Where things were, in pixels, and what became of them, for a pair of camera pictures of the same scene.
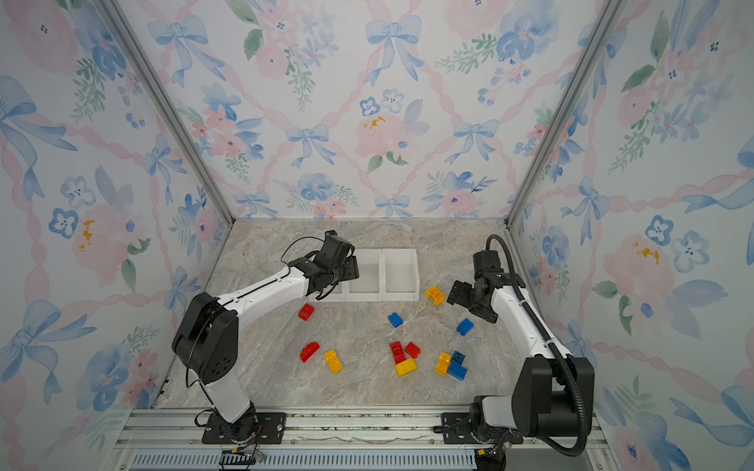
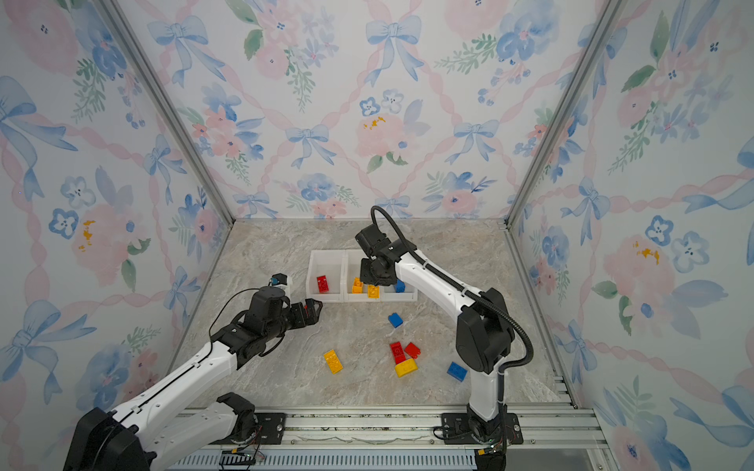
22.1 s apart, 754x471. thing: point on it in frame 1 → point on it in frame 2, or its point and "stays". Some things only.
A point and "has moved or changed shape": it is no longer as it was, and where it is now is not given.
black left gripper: [352, 269] → [302, 319]
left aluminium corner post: [169, 103] stays
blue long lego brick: [457, 371] stays
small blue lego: [395, 319] stays
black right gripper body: [480, 307] → [368, 275]
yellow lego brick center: [406, 367] stays
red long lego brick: [398, 353] stays
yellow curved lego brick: [435, 293] has moved or changed shape
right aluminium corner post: [603, 25] stays
